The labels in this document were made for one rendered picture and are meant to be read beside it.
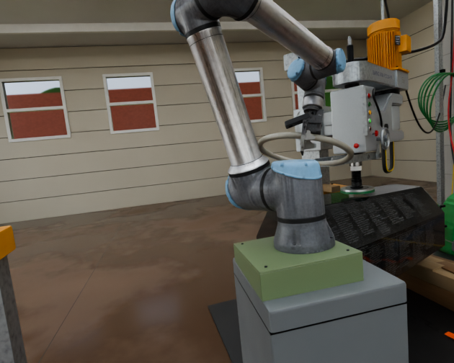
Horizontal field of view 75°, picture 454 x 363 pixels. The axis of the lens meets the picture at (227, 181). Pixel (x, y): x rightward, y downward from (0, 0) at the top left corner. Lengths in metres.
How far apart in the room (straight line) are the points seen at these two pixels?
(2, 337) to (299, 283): 0.88
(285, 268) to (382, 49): 2.24
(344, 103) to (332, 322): 1.52
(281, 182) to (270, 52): 7.99
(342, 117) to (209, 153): 6.09
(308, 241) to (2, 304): 0.91
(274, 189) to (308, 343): 0.43
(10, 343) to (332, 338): 0.93
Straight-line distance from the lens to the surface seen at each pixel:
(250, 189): 0.99
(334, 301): 0.86
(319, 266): 0.86
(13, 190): 8.64
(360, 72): 2.12
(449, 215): 3.65
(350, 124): 2.10
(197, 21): 0.98
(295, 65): 1.37
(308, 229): 0.91
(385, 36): 2.82
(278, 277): 0.82
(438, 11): 4.88
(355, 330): 0.94
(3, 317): 1.16
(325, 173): 3.02
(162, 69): 8.14
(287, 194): 0.90
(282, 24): 1.05
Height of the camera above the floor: 1.26
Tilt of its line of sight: 6 degrees down
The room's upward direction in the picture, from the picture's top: 6 degrees counter-clockwise
